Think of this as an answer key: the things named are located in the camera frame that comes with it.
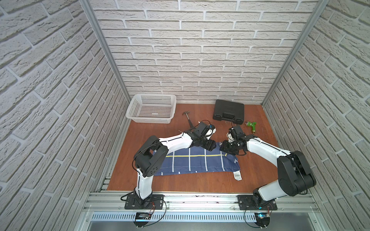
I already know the blue striped pillowcase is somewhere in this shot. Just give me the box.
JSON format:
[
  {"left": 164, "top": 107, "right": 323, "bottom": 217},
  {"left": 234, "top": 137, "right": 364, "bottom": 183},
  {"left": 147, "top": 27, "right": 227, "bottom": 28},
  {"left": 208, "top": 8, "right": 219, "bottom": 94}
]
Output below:
[{"left": 155, "top": 143, "right": 242, "bottom": 181}]

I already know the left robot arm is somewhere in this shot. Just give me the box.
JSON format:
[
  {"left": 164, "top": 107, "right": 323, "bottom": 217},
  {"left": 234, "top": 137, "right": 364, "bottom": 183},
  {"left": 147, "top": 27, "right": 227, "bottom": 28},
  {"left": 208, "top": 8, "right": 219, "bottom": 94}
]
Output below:
[{"left": 132, "top": 121, "right": 216, "bottom": 204}]

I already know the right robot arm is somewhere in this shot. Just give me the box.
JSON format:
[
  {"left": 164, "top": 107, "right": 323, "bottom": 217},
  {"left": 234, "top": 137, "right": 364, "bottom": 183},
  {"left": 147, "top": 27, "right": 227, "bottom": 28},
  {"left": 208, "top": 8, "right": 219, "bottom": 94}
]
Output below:
[{"left": 220, "top": 126, "right": 317, "bottom": 209}]

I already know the black plastic tool case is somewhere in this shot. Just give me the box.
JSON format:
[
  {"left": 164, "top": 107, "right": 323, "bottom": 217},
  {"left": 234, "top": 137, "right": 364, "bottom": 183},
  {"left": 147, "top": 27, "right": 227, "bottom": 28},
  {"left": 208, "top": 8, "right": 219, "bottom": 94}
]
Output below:
[{"left": 213, "top": 99, "right": 244, "bottom": 125}]

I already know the white plastic basket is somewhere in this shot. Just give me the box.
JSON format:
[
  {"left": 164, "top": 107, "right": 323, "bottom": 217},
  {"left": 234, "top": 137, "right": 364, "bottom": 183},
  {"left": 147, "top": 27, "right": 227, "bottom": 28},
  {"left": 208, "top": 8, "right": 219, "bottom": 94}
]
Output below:
[{"left": 126, "top": 93, "right": 176, "bottom": 124}]

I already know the right electronics board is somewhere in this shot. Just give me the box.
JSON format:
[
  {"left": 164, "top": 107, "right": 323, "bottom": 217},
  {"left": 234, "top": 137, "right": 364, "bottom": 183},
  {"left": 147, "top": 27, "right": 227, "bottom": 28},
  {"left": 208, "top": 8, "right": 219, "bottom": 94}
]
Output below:
[{"left": 254, "top": 213, "right": 270, "bottom": 227}]

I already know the electronics board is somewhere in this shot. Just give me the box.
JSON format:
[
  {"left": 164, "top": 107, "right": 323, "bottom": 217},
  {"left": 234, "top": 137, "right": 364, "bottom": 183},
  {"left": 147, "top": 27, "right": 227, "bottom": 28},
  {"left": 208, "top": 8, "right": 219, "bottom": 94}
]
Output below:
[
  {"left": 254, "top": 213, "right": 270, "bottom": 227},
  {"left": 135, "top": 212, "right": 152, "bottom": 220}
]

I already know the left electronics board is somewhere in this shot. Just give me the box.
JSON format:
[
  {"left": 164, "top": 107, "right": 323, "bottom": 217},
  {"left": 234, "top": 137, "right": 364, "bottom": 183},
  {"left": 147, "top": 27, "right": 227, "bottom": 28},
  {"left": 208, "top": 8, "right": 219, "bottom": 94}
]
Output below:
[{"left": 135, "top": 212, "right": 152, "bottom": 220}]

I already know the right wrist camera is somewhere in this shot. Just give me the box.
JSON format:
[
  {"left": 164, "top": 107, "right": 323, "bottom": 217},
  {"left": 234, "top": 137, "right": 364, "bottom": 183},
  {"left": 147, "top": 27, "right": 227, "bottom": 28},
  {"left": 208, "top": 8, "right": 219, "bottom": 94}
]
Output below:
[{"left": 227, "top": 131, "right": 235, "bottom": 142}]

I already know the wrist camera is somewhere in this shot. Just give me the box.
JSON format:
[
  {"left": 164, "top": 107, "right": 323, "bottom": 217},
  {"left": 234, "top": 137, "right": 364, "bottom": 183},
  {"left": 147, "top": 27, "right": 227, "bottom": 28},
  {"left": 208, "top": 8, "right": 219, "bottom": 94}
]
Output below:
[
  {"left": 227, "top": 131, "right": 235, "bottom": 142},
  {"left": 205, "top": 124, "right": 216, "bottom": 140}
]

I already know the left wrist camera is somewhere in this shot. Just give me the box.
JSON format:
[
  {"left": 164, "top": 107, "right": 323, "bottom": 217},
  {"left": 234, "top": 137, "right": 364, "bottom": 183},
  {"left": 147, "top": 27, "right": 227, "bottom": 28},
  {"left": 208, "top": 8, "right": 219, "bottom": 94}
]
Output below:
[{"left": 205, "top": 124, "right": 216, "bottom": 140}]

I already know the hammer with black handle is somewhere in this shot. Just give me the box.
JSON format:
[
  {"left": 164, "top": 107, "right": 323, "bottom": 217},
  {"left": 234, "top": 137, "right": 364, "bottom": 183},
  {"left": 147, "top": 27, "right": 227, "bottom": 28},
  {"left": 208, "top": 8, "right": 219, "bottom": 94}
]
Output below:
[{"left": 183, "top": 111, "right": 194, "bottom": 129}]

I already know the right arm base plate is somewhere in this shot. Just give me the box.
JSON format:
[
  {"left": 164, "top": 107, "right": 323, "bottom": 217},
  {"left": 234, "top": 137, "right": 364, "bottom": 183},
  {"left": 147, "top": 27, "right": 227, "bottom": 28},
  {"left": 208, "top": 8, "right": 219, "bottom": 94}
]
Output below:
[{"left": 237, "top": 194, "right": 277, "bottom": 211}]

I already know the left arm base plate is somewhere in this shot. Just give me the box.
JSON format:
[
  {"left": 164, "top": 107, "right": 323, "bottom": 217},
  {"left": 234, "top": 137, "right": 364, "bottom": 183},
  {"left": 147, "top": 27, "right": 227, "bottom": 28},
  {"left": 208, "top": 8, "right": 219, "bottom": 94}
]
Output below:
[{"left": 124, "top": 194, "right": 164, "bottom": 210}]

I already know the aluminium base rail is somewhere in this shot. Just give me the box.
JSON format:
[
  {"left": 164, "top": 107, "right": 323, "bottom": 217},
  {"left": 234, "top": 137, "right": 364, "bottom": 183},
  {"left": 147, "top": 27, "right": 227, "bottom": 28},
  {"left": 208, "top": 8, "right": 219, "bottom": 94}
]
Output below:
[{"left": 75, "top": 191, "right": 329, "bottom": 231}]

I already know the aluminium corner post right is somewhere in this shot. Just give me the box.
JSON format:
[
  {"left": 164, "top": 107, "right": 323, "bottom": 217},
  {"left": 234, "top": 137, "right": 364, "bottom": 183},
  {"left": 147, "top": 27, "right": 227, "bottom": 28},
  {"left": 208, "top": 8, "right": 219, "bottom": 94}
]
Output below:
[{"left": 261, "top": 0, "right": 329, "bottom": 107}]

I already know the aluminium corner post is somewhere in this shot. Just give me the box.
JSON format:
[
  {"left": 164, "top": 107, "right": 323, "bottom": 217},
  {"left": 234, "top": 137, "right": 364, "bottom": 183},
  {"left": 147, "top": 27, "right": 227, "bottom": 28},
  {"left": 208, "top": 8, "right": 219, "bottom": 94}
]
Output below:
[
  {"left": 80, "top": 0, "right": 131, "bottom": 103},
  {"left": 261, "top": 0, "right": 329, "bottom": 107}
]

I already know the aluminium corner post left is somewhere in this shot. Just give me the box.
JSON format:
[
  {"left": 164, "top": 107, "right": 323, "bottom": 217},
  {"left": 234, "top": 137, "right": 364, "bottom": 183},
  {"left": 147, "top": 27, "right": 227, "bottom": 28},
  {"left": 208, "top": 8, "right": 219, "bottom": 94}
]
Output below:
[{"left": 80, "top": 0, "right": 131, "bottom": 103}]

